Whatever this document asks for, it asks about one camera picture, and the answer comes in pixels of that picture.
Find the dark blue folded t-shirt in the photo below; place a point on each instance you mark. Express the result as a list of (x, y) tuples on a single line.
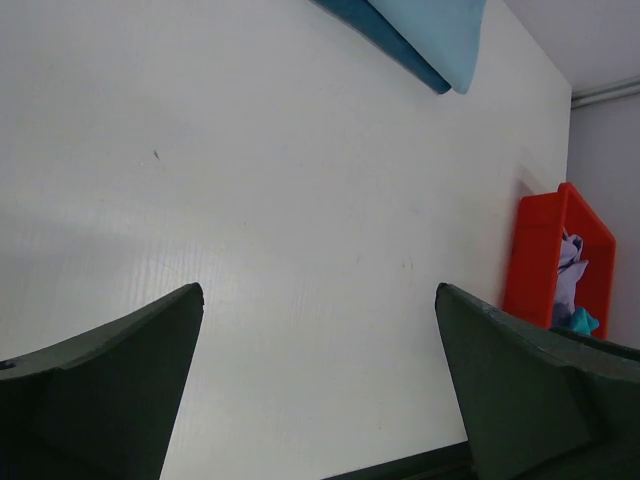
[(362, 17)]

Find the light blue folded t-shirt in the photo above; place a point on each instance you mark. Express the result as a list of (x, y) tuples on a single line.
[(446, 33)]

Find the red plastic bin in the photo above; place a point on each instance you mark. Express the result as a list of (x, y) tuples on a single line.
[(531, 276)]

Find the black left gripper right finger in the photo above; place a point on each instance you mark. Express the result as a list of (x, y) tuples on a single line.
[(537, 403)]

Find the teal crumpled t-shirt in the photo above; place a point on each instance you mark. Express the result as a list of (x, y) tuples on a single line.
[(582, 322)]

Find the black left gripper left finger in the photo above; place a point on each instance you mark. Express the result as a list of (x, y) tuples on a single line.
[(101, 404)]

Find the lavender crumpled t-shirt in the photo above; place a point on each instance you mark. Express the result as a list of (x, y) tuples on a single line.
[(571, 268)]

